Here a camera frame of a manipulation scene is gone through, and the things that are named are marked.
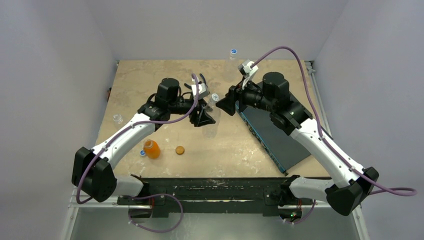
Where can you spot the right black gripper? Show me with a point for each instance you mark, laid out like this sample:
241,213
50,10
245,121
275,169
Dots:
235,99

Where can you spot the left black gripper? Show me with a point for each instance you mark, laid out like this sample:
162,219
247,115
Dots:
202,117

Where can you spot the clear plastic bottle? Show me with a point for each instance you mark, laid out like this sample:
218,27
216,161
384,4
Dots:
231,68

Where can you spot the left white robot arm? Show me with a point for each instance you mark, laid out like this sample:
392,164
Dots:
93,168

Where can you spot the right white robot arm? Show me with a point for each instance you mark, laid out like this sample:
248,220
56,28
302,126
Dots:
347,186

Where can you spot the orange bottle cap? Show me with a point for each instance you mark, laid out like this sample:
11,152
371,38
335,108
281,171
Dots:
179,150

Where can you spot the orange juice bottle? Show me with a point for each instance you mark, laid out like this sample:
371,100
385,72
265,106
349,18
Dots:
151,149

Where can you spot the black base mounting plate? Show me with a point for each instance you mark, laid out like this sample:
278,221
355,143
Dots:
235,195

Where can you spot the blue handled pliers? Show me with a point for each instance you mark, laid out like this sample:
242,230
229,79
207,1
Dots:
199,80

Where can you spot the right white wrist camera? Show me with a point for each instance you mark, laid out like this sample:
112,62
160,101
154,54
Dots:
248,69

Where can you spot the dark network switch box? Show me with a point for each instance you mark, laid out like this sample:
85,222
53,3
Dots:
284,151

